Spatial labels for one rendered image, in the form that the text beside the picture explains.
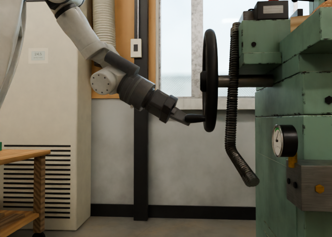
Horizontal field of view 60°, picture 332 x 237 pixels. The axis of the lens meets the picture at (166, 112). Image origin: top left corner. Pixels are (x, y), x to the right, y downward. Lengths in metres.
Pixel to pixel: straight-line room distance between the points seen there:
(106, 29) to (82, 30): 1.24
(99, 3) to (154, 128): 0.95
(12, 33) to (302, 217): 0.62
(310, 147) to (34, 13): 1.87
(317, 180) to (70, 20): 0.68
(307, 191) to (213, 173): 1.58
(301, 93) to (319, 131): 0.09
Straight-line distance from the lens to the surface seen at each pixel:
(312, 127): 0.65
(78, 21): 0.83
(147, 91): 0.78
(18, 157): 1.55
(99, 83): 0.79
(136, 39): 2.08
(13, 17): 0.44
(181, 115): 0.80
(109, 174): 2.19
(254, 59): 0.77
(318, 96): 0.66
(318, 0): 0.92
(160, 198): 2.16
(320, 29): 0.59
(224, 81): 0.82
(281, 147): 0.56
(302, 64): 0.68
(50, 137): 1.98
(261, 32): 0.81
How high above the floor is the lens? 0.70
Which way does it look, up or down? 2 degrees up
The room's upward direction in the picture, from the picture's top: straight up
